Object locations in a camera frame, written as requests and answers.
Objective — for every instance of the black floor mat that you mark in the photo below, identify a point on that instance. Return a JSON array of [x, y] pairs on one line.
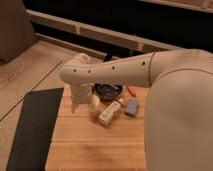
[[34, 130]]

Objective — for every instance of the orange small object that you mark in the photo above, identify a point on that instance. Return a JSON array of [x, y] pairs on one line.
[[131, 91]]

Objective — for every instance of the white bottle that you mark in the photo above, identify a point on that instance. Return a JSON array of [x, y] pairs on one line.
[[107, 115]]

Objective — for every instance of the white paper cup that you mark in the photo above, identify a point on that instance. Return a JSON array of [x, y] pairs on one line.
[[93, 106]]

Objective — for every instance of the dark ceramic bowl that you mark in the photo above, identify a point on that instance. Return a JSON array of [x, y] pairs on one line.
[[107, 92]]

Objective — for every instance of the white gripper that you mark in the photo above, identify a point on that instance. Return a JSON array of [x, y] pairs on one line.
[[80, 94]]

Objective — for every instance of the brown cabinet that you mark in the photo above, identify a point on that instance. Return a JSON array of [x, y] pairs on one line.
[[16, 30]]

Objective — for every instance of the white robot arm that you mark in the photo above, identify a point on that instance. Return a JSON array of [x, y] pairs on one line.
[[178, 118]]

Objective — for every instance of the wooden rail shelf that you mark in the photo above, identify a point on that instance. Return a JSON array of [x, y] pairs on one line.
[[103, 35]]

